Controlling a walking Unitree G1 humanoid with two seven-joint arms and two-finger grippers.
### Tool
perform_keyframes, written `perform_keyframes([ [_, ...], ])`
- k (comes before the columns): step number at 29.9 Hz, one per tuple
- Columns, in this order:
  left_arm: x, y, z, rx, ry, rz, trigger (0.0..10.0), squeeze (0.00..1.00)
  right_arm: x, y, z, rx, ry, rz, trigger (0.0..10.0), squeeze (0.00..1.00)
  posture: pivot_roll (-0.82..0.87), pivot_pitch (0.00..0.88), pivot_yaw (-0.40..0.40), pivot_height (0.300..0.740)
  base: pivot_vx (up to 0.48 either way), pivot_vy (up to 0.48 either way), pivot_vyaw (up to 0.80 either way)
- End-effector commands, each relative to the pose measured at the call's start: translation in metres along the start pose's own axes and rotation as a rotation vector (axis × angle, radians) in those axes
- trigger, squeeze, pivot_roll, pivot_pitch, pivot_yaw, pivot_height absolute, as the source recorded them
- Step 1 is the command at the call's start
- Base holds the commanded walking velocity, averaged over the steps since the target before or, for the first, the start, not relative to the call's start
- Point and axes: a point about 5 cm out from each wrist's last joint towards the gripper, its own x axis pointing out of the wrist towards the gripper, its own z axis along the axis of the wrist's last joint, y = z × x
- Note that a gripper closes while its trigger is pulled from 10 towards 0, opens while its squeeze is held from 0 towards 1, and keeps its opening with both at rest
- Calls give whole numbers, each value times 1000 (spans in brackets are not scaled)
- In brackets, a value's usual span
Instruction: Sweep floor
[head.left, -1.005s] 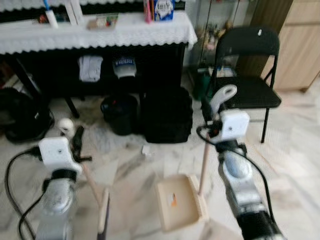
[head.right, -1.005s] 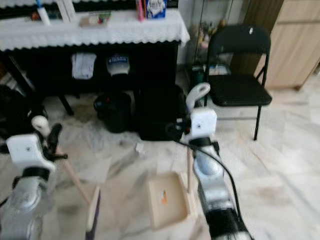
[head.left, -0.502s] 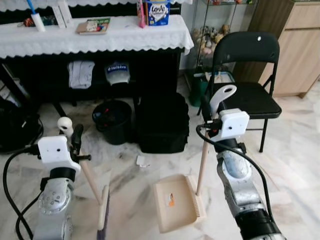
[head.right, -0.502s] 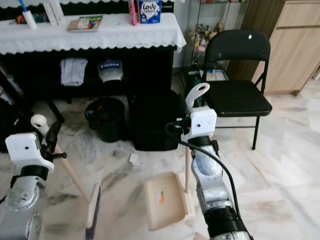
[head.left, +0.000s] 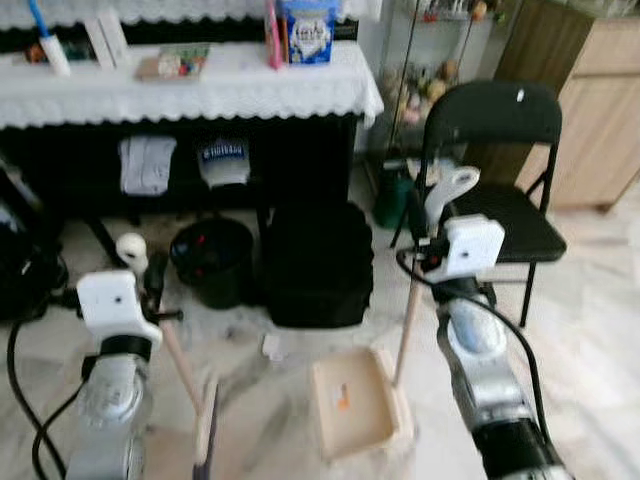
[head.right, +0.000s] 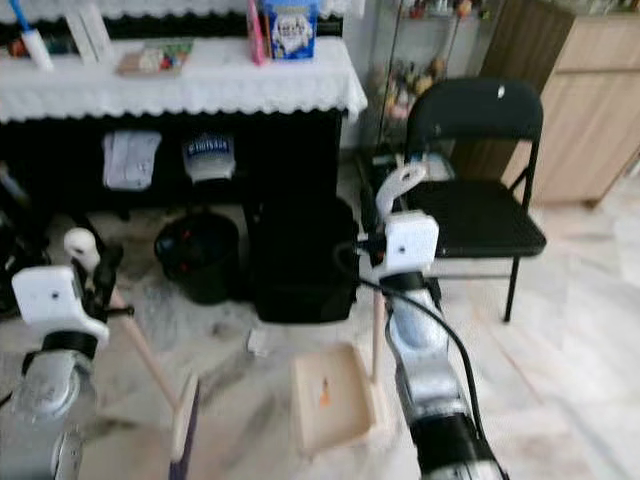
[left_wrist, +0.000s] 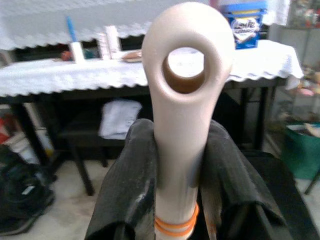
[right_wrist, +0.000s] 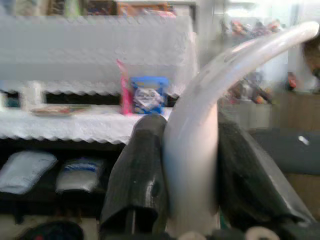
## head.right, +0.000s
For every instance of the black table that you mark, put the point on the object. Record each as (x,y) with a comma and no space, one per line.
(285,150)

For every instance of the blue printed carton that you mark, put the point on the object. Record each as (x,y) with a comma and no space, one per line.
(290,32)

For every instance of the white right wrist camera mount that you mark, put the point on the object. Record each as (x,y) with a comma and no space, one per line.
(410,243)

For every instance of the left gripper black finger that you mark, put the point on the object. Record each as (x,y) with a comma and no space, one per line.
(109,272)

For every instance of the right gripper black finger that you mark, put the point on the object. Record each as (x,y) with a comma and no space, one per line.
(376,212)

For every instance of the light wooden cabinet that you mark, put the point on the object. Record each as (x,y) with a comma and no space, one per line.
(590,110)

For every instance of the white lace tablecloth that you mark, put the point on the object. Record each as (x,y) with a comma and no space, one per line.
(210,95)

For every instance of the grey pack blue label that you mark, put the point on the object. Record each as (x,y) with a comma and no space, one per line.
(210,160)

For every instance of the pink flat package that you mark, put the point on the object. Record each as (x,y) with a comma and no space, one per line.
(256,35)

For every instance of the black folding chair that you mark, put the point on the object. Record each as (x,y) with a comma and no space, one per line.
(470,110)

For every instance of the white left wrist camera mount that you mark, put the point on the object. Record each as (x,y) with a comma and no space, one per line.
(55,298)

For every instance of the white upright box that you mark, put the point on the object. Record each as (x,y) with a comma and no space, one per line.
(100,36)
(77,40)

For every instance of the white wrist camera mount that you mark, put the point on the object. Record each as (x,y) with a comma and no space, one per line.
(55,298)
(410,243)

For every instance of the black backpack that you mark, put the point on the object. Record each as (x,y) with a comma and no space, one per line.
(300,260)

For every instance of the white bottle blue cap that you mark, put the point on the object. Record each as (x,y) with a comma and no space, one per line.
(38,50)

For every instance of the colourful picture book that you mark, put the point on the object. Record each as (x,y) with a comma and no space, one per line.
(155,60)

